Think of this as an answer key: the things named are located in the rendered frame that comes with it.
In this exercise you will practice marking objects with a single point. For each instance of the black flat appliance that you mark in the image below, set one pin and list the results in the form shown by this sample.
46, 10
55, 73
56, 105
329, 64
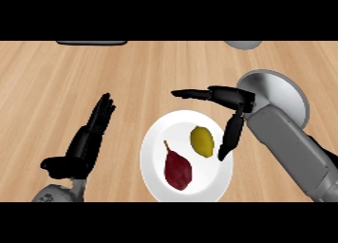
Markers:
92, 42

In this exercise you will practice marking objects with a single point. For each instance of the red pear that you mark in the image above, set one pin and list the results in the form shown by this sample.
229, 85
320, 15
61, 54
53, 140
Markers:
177, 171

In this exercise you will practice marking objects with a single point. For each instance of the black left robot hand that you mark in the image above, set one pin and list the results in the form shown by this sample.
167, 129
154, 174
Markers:
84, 145

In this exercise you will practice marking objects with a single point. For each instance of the yellow lemon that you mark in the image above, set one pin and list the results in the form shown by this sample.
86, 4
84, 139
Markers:
202, 141

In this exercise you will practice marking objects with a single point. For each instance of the white plate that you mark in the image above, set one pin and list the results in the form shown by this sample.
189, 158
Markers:
185, 158

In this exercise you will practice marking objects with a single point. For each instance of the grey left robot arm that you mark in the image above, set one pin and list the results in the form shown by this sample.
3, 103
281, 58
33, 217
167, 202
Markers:
61, 192

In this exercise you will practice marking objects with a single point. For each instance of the grey round object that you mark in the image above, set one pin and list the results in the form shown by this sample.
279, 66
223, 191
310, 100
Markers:
244, 44

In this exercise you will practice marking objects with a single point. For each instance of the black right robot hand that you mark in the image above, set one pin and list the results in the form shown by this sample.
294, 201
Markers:
229, 96

